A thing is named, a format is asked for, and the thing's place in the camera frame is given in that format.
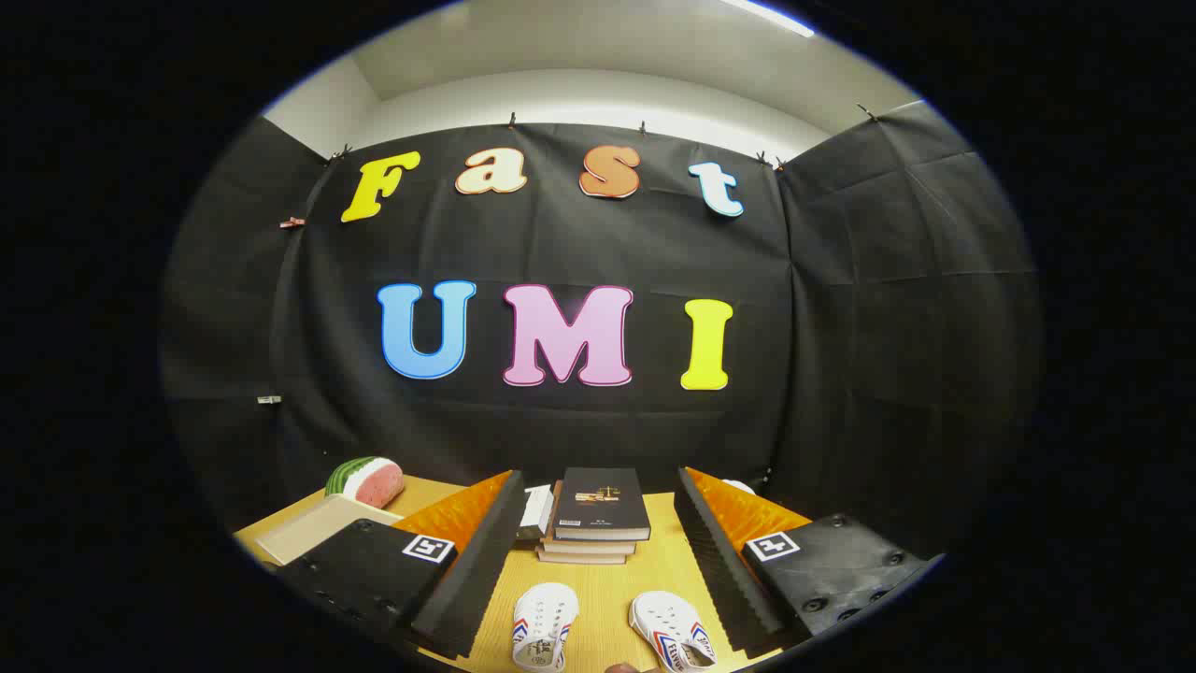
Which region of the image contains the white striped canvas shoe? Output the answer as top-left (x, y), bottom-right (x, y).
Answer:
top-left (510, 582), bottom-right (580, 672)
top-left (628, 590), bottom-right (719, 672)

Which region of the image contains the black cover book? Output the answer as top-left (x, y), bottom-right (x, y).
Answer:
top-left (553, 467), bottom-right (652, 542)

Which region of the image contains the white portrait cover book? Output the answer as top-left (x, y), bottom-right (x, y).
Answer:
top-left (517, 483), bottom-right (556, 541)

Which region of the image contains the beige fabric storage box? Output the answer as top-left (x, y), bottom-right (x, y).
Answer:
top-left (255, 494), bottom-right (405, 567)

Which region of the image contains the row of black clips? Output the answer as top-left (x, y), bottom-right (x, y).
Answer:
top-left (327, 101), bottom-right (879, 171)

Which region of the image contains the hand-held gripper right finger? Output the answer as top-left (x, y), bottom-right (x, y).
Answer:
top-left (675, 466), bottom-right (945, 655)

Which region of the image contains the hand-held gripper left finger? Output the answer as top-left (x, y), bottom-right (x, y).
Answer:
top-left (276, 470), bottom-right (530, 660)

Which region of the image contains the watermelon slice toy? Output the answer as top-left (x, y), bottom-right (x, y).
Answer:
top-left (324, 456), bottom-right (406, 509)

